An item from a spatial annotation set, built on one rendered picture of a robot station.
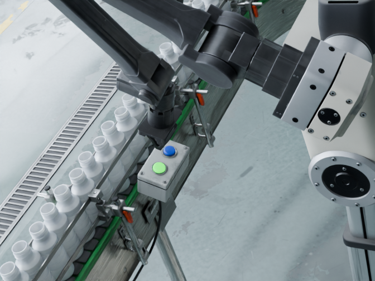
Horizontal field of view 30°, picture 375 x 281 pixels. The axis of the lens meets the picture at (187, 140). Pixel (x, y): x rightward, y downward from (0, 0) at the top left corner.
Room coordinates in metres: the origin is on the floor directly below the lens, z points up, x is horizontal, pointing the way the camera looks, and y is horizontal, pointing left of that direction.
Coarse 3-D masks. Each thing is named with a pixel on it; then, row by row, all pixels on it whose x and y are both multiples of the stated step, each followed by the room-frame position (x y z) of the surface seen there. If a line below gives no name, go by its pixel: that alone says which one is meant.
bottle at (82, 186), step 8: (80, 168) 1.33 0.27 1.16; (72, 176) 1.33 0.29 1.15; (80, 176) 1.31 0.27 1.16; (80, 184) 1.31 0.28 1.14; (88, 184) 1.31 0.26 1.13; (72, 192) 1.31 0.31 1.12; (80, 192) 1.30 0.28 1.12; (88, 192) 1.30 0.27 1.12; (80, 200) 1.30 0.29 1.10; (88, 208) 1.29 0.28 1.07; (96, 208) 1.30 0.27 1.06; (96, 216) 1.29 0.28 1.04
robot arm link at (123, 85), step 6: (120, 72) 1.29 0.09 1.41; (120, 78) 1.28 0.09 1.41; (126, 78) 1.27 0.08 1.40; (120, 84) 1.29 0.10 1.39; (126, 84) 1.28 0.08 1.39; (120, 90) 1.29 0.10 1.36; (126, 90) 1.28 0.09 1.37; (132, 90) 1.27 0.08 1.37; (144, 90) 1.19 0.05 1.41; (138, 96) 1.26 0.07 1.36; (144, 96) 1.18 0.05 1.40; (150, 96) 1.18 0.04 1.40; (150, 102) 1.18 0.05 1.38; (156, 102) 1.19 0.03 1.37
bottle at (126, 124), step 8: (120, 112) 1.53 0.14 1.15; (128, 112) 1.50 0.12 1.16; (120, 120) 1.50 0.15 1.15; (128, 120) 1.50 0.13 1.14; (136, 120) 1.51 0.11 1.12; (120, 128) 1.49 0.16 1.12; (128, 128) 1.48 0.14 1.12; (128, 136) 1.48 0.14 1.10; (136, 136) 1.49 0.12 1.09; (136, 144) 1.48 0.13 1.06; (144, 144) 1.50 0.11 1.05; (136, 152) 1.48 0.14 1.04; (144, 160) 1.49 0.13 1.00
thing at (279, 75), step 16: (272, 48) 0.91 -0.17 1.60; (288, 48) 0.90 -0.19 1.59; (256, 64) 0.90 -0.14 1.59; (272, 64) 0.88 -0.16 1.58; (288, 64) 0.87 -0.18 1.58; (304, 64) 0.85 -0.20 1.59; (256, 80) 0.90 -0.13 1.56; (272, 80) 0.87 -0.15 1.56; (288, 80) 0.86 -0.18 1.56; (288, 96) 0.85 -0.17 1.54
